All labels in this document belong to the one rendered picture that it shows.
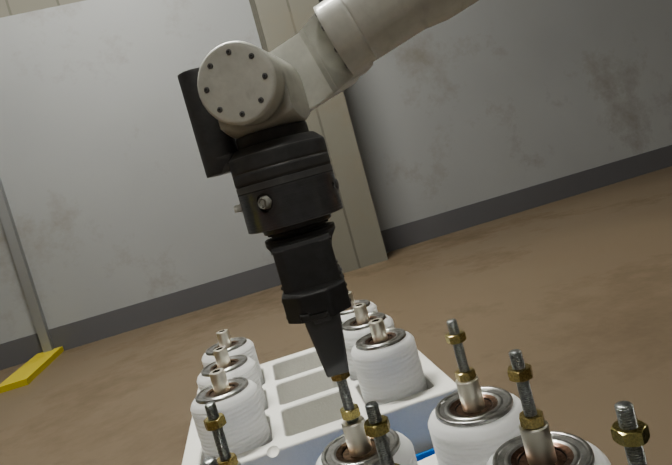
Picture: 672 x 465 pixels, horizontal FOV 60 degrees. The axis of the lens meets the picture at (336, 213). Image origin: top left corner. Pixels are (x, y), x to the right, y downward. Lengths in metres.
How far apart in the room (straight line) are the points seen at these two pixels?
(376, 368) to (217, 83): 0.49
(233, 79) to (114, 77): 2.63
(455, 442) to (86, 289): 2.65
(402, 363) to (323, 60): 0.46
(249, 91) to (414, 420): 0.52
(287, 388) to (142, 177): 2.11
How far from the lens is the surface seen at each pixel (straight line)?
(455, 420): 0.59
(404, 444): 0.57
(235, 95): 0.47
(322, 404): 0.93
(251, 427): 0.84
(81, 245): 3.07
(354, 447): 0.57
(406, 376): 0.84
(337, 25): 0.49
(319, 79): 0.55
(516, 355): 0.47
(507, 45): 3.45
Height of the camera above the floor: 0.51
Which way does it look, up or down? 4 degrees down
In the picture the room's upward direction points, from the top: 15 degrees counter-clockwise
